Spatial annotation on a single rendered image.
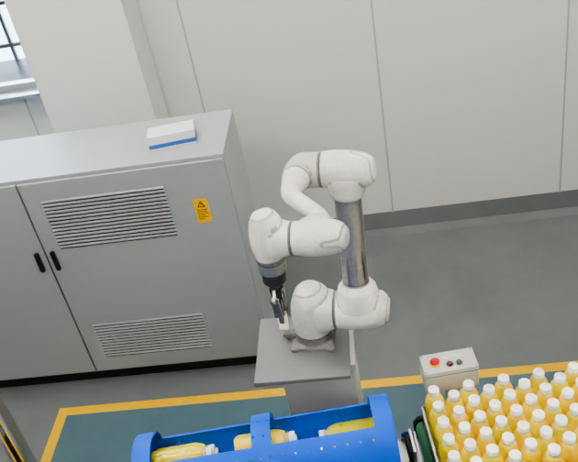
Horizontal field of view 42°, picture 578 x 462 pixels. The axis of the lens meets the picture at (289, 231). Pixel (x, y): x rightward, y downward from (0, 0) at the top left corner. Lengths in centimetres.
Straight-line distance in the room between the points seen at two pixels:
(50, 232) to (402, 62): 235
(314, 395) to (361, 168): 104
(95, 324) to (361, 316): 198
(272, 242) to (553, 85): 323
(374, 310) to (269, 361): 49
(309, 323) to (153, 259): 135
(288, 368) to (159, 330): 152
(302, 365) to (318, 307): 25
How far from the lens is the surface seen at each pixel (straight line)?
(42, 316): 453
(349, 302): 290
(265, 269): 223
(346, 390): 315
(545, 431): 266
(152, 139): 384
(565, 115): 521
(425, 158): 515
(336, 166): 262
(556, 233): 534
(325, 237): 213
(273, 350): 311
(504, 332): 457
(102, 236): 405
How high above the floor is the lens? 314
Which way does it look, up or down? 34 degrees down
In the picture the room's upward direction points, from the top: 11 degrees counter-clockwise
